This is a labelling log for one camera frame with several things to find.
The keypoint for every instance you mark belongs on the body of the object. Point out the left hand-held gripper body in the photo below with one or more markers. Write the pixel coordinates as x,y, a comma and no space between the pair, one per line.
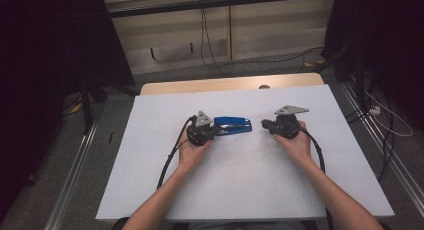
200,133

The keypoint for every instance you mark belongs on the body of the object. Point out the black curtain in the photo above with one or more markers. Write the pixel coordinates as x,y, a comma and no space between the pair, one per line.
50,56
383,40

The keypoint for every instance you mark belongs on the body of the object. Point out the aluminium floor rail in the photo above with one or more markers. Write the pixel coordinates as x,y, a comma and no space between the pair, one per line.
71,176
383,140

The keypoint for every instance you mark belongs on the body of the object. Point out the white power strip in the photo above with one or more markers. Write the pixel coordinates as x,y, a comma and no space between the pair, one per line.
374,110

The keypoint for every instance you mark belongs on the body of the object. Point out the wooden table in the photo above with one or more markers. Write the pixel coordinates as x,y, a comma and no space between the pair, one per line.
230,83

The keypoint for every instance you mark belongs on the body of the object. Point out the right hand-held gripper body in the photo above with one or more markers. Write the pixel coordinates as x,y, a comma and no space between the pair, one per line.
286,126

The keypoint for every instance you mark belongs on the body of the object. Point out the dark round table grommet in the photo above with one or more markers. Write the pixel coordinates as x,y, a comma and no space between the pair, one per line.
264,87

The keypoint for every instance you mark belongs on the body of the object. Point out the blue stapler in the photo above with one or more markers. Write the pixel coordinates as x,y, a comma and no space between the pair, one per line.
233,126

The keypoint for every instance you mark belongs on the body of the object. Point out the person's left hand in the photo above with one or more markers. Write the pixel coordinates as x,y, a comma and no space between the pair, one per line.
191,155

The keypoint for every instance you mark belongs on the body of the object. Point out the beige cabinet counter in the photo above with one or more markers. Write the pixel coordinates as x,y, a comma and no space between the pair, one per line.
266,33

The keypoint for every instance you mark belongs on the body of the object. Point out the person's right hand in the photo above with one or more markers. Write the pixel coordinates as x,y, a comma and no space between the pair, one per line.
298,146

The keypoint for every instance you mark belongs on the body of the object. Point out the black metal stand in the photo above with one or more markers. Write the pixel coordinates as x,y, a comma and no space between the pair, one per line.
87,103
358,73

